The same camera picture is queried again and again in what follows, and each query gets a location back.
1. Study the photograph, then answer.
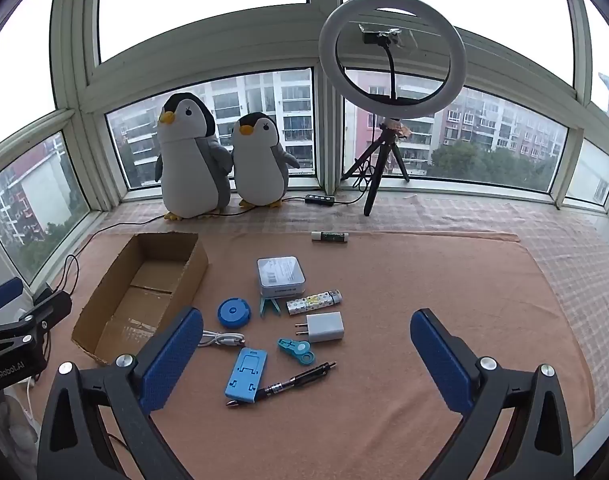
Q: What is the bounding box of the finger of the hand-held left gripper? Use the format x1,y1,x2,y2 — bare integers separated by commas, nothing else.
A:
0,277,25,329
0,283,74,357

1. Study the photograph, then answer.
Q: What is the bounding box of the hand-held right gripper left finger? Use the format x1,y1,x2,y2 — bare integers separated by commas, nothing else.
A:
37,306,205,480

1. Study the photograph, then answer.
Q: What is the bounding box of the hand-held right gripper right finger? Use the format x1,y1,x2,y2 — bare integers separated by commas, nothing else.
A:
409,308,575,480

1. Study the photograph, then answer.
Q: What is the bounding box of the white usb cable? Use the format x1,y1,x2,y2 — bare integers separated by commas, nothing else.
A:
198,329,246,349

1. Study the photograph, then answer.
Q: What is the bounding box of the light blue phone stand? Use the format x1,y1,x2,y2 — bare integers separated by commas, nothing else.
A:
223,347,268,405

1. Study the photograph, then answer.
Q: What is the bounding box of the blue round tape measure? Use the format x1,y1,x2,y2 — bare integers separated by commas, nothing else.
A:
217,297,251,329

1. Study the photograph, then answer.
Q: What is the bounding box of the brown cardboard box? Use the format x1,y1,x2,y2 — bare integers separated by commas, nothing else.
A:
71,231,209,366

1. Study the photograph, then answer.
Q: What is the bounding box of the white charger plug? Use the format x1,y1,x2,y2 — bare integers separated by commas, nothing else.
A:
295,311,345,344

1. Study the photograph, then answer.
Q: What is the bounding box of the teal keychain tool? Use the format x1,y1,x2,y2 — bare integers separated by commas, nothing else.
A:
277,337,316,367

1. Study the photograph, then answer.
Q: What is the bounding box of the black pen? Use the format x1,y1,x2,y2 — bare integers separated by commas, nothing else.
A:
226,361,337,407

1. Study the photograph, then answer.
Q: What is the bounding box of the grey tin box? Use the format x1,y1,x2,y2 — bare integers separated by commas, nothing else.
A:
257,256,305,302

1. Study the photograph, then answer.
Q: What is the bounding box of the patterned lighter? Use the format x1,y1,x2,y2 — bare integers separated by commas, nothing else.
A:
286,290,344,316

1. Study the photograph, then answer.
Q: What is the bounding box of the checked cloth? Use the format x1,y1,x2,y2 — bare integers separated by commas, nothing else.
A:
104,192,609,451

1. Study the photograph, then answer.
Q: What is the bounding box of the large penguin plush toy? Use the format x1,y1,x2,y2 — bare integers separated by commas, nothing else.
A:
154,92,234,221

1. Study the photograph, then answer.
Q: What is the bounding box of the small penguin plush toy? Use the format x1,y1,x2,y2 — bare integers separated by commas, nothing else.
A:
230,111,301,209

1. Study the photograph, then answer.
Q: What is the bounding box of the black power cable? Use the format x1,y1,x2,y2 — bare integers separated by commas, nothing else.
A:
59,195,308,306

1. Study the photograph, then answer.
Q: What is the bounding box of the white window frame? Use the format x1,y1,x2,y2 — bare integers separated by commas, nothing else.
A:
0,0,609,281

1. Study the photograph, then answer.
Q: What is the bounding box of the white ring light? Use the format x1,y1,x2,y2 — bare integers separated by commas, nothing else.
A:
319,0,468,121

